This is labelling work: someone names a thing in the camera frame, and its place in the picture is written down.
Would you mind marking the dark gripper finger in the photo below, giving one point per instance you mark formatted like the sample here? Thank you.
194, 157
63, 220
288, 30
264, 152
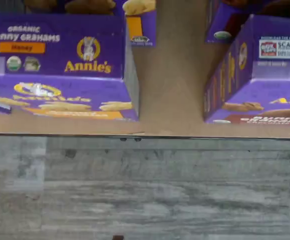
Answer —
118, 237

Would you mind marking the brown wooden shelf board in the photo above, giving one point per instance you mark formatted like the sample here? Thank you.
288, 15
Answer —
169, 87

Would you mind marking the purple box with orange patch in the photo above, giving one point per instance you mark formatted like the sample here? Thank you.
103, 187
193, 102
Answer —
60, 62

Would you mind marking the purple box with brown patch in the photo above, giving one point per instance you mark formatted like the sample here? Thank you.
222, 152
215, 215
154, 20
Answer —
264, 82

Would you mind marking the rear purple box orange patch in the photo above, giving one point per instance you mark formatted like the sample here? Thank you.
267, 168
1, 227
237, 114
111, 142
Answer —
142, 25

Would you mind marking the rear purple box brown patch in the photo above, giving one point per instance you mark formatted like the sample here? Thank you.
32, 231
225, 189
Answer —
222, 22

